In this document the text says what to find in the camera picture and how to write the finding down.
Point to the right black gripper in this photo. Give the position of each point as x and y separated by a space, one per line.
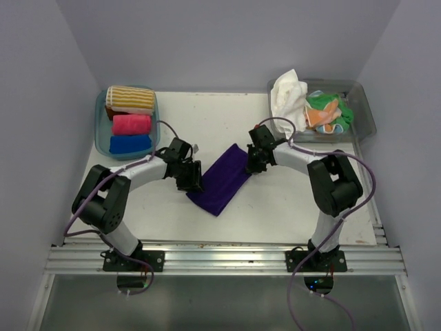
251 167

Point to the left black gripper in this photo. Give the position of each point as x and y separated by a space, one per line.
195 181

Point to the purple towel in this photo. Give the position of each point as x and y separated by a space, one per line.
222 181

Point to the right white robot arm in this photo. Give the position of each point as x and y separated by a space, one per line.
335 188

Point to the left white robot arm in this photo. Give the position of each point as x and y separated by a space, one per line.
102 198

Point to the white towel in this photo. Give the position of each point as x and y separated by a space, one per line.
288 99

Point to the orange patterned towel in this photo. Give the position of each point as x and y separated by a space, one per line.
322 118

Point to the blue rolled towel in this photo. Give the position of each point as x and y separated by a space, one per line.
129 144

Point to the green towel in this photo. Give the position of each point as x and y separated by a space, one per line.
318 100

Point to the pink rolled towel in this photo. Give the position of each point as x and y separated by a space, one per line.
131 124

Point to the blue-green plastic bin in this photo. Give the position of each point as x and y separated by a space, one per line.
103 132

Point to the yellow striped rolled towel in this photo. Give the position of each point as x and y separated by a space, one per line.
131 100

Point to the clear grey plastic bin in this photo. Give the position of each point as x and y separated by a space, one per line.
352 93

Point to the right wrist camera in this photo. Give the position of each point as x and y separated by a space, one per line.
255 128

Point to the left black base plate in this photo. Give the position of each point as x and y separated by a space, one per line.
113 262

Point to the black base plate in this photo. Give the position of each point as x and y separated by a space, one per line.
320 262
113 262

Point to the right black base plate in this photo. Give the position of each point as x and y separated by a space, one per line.
320 262

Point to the aluminium mounting rail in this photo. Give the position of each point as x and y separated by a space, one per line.
81 255

